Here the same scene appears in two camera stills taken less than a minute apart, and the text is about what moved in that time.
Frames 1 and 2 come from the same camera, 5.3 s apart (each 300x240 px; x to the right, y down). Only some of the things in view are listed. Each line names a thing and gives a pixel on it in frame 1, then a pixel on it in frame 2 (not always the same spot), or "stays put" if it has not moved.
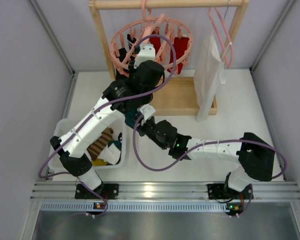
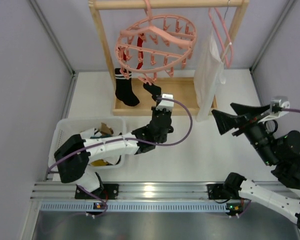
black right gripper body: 142,126 → 246,123
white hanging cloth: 209,72 stays put
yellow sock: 99,162 stays put
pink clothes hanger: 210,11 stays put
